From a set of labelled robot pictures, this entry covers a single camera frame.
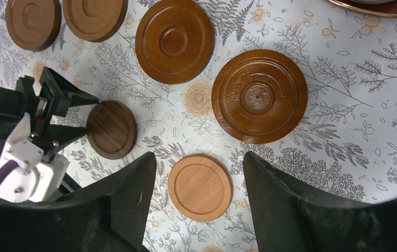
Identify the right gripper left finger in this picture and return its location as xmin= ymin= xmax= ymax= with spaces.
xmin=0 ymin=152 xmax=156 ymax=251

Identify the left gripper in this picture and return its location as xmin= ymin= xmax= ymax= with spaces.
xmin=0 ymin=67 xmax=99 ymax=163

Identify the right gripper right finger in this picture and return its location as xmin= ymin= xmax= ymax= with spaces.
xmin=243 ymin=152 xmax=397 ymax=251

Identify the dark walnut coaster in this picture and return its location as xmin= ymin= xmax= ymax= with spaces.
xmin=86 ymin=100 xmax=137 ymax=160

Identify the light wood coaster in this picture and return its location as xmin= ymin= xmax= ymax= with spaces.
xmin=168 ymin=154 xmax=233 ymax=222

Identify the brown ringed coaster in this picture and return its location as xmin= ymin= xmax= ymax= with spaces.
xmin=135 ymin=1 xmax=214 ymax=84
xmin=5 ymin=0 xmax=61 ymax=52
xmin=62 ymin=0 xmax=128 ymax=43
xmin=212 ymin=49 xmax=308 ymax=144

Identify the red round tray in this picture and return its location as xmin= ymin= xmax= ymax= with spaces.
xmin=328 ymin=0 xmax=397 ymax=17

